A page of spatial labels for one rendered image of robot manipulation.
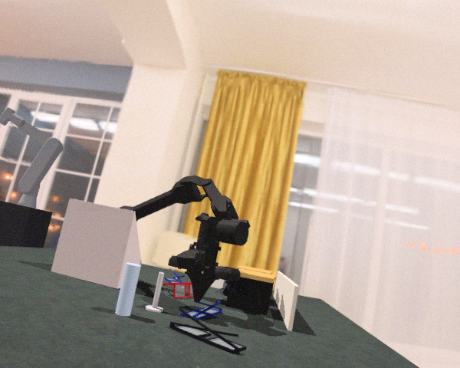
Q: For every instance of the white flat bar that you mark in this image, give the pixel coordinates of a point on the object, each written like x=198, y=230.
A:
x=285, y=294

